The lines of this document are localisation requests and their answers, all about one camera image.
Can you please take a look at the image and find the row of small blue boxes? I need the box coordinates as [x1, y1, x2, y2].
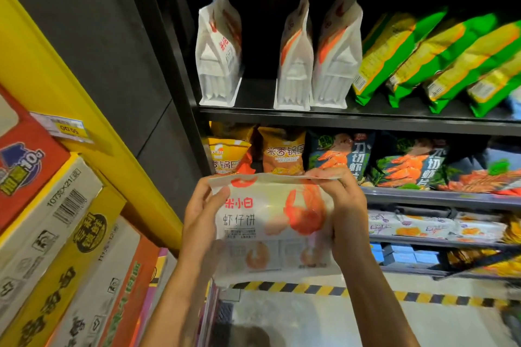
[370, 243, 444, 266]

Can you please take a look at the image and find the black metal shelf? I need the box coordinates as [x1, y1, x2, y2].
[122, 0, 521, 280]

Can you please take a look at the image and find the tan snack bag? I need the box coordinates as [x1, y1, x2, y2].
[259, 125, 307, 177]

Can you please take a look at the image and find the small yellow price label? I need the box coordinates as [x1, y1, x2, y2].
[31, 112, 94, 144]

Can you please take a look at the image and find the person's right hand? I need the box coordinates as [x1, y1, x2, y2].
[305, 165, 372, 272]

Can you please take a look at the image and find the orange yellow snack bag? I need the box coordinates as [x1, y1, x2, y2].
[202, 123, 255, 177]

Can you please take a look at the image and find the stack of noodle cartons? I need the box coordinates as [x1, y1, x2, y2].
[0, 82, 217, 347]

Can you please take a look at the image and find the person's left hand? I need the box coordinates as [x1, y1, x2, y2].
[181, 176, 239, 280]

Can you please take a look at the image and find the person's left forearm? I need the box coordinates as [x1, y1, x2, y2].
[141, 263, 217, 347]

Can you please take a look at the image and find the person's right forearm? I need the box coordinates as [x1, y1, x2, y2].
[338, 255, 420, 347]

